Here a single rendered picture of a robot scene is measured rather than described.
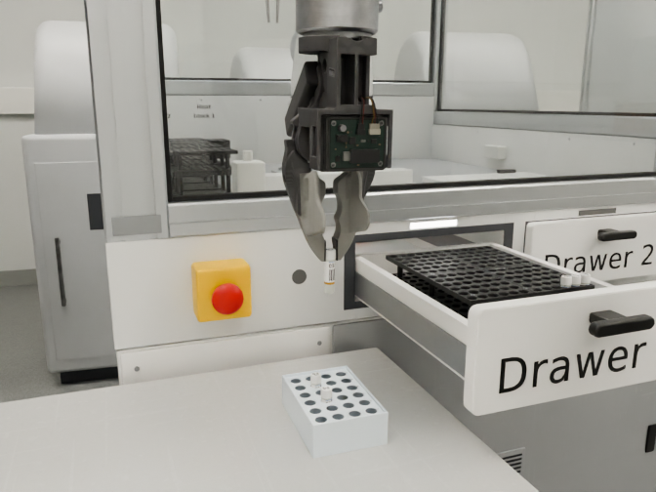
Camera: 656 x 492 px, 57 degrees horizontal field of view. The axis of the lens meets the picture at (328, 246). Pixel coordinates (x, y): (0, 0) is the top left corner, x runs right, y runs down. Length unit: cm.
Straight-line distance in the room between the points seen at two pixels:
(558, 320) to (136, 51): 57
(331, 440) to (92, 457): 25
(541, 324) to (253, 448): 32
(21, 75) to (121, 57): 330
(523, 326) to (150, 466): 40
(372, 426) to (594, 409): 67
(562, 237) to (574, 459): 45
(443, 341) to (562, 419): 57
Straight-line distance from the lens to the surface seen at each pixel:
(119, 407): 79
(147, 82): 79
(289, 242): 85
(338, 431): 65
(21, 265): 423
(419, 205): 92
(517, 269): 84
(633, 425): 136
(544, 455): 124
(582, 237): 109
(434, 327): 69
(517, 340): 62
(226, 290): 76
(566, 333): 66
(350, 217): 60
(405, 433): 70
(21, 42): 409
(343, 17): 55
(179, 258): 82
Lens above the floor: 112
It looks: 13 degrees down
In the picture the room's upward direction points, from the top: straight up
